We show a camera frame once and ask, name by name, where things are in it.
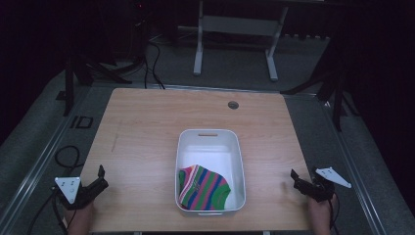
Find striped colourful sock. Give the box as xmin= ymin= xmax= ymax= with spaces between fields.
xmin=177 ymin=164 xmax=232 ymax=212

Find white metal desk frame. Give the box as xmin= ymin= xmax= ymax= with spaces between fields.
xmin=193 ymin=0 xmax=290 ymax=82

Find black floor cables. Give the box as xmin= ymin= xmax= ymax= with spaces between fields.
xmin=142 ymin=19 xmax=166 ymax=90

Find black looped floor cable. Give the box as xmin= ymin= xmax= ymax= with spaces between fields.
xmin=54 ymin=145 xmax=82 ymax=175

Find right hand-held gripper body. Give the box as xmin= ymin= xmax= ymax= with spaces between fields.
xmin=306 ymin=166 xmax=352 ymax=203

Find metal floor rail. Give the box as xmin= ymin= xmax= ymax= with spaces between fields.
xmin=0 ymin=85 xmax=114 ymax=229
xmin=283 ymin=92 xmax=390 ymax=235

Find person's right hand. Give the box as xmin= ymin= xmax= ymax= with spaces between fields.
xmin=307 ymin=194 xmax=338 ymax=235

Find black metal stand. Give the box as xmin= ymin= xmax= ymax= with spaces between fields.
xmin=55 ymin=48 xmax=133 ymax=118
xmin=281 ymin=42 xmax=361 ymax=133

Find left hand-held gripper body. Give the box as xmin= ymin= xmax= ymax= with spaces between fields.
xmin=53 ymin=176 xmax=101 ymax=211

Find white plastic basin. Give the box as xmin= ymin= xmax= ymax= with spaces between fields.
xmin=174 ymin=128 xmax=247 ymax=216

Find person's left hand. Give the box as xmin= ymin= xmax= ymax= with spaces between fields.
xmin=64 ymin=201 xmax=96 ymax=235

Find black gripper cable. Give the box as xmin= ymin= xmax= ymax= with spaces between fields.
xmin=25 ymin=185 xmax=68 ymax=235
xmin=327 ymin=192 xmax=341 ymax=235

